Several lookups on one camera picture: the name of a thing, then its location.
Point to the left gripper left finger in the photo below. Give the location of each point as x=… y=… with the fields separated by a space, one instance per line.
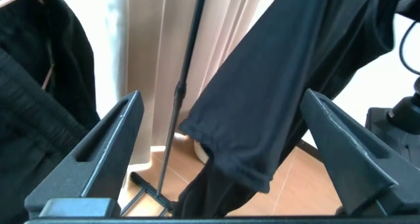
x=105 y=158

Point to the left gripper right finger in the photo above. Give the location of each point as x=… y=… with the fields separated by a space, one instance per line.
x=354 y=158

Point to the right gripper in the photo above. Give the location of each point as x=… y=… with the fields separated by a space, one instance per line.
x=411 y=4

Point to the black shorts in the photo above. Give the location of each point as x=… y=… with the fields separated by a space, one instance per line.
x=33 y=119

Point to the black garment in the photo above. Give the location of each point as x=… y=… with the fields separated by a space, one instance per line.
x=262 y=86

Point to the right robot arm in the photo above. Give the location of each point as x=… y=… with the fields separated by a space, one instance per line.
x=403 y=119

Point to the white laundry basket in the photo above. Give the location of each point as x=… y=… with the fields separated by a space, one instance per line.
x=200 y=151

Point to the black clothes rack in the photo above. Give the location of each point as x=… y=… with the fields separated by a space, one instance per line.
x=183 y=69

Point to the window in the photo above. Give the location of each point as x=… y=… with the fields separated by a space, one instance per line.
x=98 y=53

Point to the beige curtain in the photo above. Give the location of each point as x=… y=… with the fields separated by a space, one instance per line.
x=154 y=53

